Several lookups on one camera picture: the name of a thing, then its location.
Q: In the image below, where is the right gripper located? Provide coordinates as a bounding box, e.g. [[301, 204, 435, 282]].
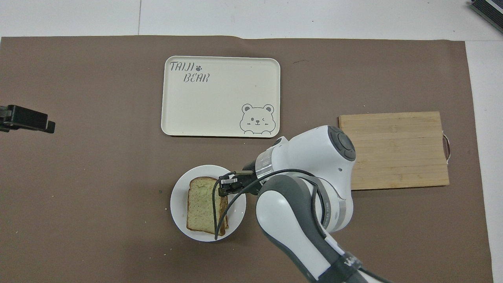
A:
[[217, 159, 264, 197]]

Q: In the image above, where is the slice of bread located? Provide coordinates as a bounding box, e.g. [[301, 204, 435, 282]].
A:
[[186, 176, 229, 236]]

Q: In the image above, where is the white round plate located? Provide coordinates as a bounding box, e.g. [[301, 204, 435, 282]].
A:
[[170, 165, 247, 242]]

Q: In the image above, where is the cream tray with bear print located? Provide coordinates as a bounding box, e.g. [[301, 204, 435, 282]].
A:
[[161, 56, 281, 138]]

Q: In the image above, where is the wooden cutting board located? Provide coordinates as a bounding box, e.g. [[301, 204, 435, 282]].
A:
[[338, 111, 453, 191]]

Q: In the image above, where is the black stand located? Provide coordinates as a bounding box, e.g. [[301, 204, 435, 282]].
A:
[[0, 105, 56, 134]]

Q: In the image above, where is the dark grey device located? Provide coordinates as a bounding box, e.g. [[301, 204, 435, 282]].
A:
[[469, 0, 503, 23]]

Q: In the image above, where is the black cable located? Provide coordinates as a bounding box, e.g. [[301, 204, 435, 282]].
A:
[[212, 169, 330, 241]]

